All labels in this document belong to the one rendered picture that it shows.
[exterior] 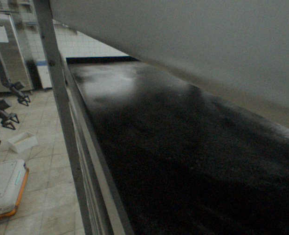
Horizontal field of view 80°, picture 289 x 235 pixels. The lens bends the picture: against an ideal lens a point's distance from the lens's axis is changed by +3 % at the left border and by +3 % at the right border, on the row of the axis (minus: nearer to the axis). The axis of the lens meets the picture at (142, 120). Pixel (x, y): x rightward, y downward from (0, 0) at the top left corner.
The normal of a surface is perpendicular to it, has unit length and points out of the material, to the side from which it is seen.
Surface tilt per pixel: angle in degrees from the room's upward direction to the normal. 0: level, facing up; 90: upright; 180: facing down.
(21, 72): 90
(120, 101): 0
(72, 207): 0
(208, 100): 0
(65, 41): 90
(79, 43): 90
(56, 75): 90
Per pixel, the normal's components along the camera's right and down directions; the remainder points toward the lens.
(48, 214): 0.04, -0.87
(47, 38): 0.43, 0.47
